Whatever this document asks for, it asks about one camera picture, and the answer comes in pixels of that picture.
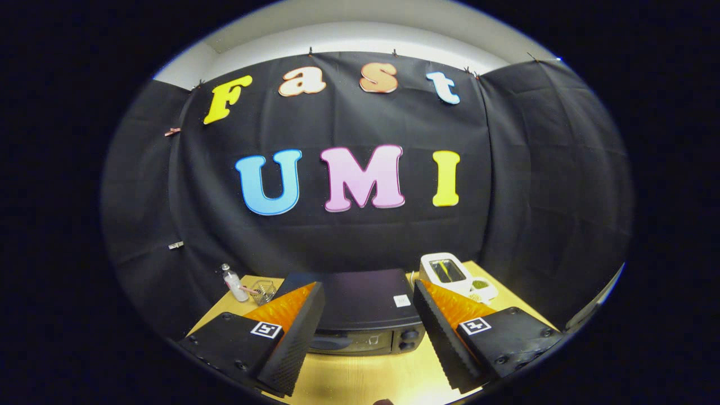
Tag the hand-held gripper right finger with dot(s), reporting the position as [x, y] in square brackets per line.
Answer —
[436, 332]

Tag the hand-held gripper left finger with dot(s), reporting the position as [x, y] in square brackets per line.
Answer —
[298, 337]

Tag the black toaster oven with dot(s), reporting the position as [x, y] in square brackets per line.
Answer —
[360, 298]

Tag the white toaster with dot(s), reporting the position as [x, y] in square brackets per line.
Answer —
[444, 284]

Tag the small white green dish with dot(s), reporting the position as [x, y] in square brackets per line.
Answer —
[482, 288]

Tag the pink straw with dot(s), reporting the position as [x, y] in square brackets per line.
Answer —
[248, 289]

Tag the clear plastic bottle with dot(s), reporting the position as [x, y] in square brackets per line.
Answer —
[233, 287]

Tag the silver clip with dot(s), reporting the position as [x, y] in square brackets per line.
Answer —
[176, 245]

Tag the black backdrop cloth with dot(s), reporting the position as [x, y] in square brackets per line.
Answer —
[534, 169]

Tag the copper clip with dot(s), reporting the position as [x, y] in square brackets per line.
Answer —
[172, 131]

